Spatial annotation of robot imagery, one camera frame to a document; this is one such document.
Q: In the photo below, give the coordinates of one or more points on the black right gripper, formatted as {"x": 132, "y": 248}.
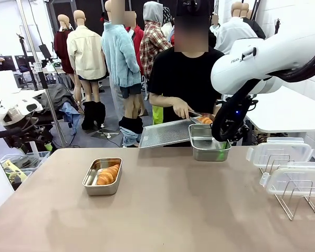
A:
{"x": 237, "y": 123}

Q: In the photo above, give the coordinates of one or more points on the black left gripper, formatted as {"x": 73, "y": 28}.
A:
{"x": 21, "y": 136}

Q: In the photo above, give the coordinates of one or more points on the stainless steel food container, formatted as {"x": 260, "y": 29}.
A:
{"x": 207, "y": 156}
{"x": 102, "y": 190}

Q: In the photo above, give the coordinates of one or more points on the golden croissant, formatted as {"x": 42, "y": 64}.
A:
{"x": 205, "y": 120}
{"x": 107, "y": 174}

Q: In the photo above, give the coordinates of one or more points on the metal tongs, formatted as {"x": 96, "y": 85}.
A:
{"x": 197, "y": 114}

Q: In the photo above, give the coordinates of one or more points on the perforated steel baking tray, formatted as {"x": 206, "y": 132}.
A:
{"x": 165, "y": 132}

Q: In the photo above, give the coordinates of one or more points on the clear plastic clip lid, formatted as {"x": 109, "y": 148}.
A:
{"x": 278, "y": 149}
{"x": 299, "y": 178}

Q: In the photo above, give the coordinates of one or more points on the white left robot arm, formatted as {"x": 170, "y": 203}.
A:
{"x": 2, "y": 89}

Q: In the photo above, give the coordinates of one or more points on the person's right forearm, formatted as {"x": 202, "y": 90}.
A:
{"x": 162, "y": 101}

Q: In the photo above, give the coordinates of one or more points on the person's right hand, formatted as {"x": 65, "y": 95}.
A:
{"x": 182, "y": 110}

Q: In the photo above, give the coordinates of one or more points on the clear plastic storage bin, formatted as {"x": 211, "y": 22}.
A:
{"x": 34, "y": 160}

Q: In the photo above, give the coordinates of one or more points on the yellow printed package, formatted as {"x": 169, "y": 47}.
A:
{"x": 14, "y": 172}

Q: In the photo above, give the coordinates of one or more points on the pile of grey blue clothes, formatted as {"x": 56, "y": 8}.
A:
{"x": 60, "y": 102}

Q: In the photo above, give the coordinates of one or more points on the slanted aluminium pole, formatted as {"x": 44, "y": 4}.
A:
{"x": 42, "y": 78}

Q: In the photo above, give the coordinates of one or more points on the white side table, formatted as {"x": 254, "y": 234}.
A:
{"x": 291, "y": 115}

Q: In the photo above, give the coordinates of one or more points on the black tripod stand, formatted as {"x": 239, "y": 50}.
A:
{"x": 29, "y": 65}

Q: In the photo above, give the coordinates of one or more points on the person in black t-shirt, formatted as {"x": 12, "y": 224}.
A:
{"x": 189, "y": 76}

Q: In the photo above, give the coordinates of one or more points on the mannequin in dark red coat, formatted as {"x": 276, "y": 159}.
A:
{"x": 61, "y": 52}

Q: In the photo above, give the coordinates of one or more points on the mannequin in cream jacket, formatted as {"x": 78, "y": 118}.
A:
{"x": 85, "y": 55}

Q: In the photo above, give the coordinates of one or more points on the mannequin in white shirt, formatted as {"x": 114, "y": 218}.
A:
{"x": 233, "y": 31}

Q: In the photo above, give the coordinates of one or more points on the mannequin in light blue fleece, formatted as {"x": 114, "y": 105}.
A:
{"x": 119, "y": 57}

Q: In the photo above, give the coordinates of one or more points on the mannequin in plaid shirt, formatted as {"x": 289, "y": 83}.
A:
{"x": 153, "y": 44}

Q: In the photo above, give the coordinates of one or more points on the mannequin in black jacket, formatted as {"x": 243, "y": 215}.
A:
{"x": 258, "y": 27}

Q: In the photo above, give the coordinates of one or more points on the mannequin in red jacket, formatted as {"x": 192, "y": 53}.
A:
{"x": 137, "y": 39}

